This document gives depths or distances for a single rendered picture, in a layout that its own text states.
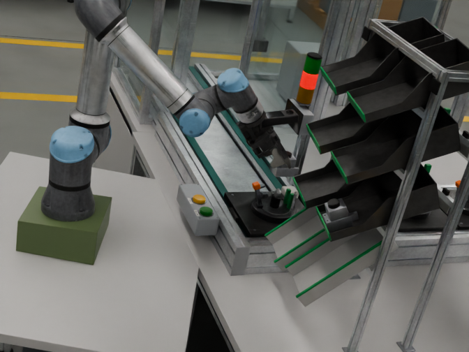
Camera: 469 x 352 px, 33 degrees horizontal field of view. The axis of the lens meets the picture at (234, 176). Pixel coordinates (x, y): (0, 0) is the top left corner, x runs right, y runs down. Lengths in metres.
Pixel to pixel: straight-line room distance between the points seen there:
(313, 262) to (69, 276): 0.66
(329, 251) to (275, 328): 0.25
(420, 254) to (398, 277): 0.12
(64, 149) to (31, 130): 2.72
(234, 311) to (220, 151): 0.85
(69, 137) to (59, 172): 0.10
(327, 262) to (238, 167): 0.79
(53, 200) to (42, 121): 2.79
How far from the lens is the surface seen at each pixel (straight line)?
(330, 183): 2.11
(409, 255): 2.56
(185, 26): 3.23
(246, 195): 2.49
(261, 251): 2.29
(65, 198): 2.21
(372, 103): 1.86
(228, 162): 2.79
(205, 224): 2.35
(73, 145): 2.16
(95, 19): 2.04
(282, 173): 2.34
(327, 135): 2.04
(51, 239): 2.23
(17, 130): 4.85
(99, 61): 2.21
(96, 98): 2.25
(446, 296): 2.51
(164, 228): 2.45
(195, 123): 2.04
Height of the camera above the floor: 2.17
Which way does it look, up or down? 28 degrees down
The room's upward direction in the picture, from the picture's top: 12 degrees clockwise
